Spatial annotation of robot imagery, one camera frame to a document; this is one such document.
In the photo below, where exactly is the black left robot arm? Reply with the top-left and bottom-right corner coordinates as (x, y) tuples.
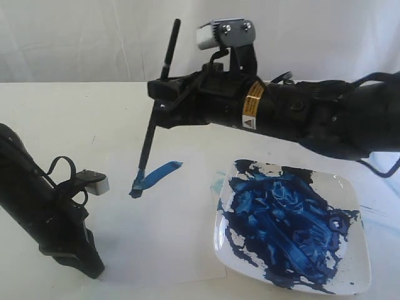
(1, 124), (109, 279)

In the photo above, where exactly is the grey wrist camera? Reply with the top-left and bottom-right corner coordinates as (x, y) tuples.
(75, 169), (109, 196)
(196, 18), (256, 50)

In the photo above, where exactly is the black paintbrush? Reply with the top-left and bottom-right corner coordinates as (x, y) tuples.
(129, 18), (181, 199)

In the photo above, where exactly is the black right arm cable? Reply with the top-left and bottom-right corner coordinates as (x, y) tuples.
(209, 49), (400, 179)

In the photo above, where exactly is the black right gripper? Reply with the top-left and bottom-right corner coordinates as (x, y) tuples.
(147, 64), (266, 130)

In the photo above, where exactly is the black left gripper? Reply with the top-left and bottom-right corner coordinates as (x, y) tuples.
(38, 186), (105, 279)

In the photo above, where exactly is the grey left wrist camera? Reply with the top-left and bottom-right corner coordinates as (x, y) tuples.
(75, 169), (109, 196)

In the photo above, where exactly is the white square plate blue paint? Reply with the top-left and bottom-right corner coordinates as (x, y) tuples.
(214, 159), (371, 296)

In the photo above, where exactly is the black left camera cable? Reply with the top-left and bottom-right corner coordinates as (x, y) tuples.
(32, 155), (89, 209)

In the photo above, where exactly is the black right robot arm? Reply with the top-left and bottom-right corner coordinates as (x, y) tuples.
(147, 66), (399, 161)

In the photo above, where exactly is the white paper sheet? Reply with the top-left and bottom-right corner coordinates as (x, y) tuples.
(93, 151), (227, 284)

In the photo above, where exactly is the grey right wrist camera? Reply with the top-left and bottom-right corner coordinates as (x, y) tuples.
(196, 18), (256, 50)

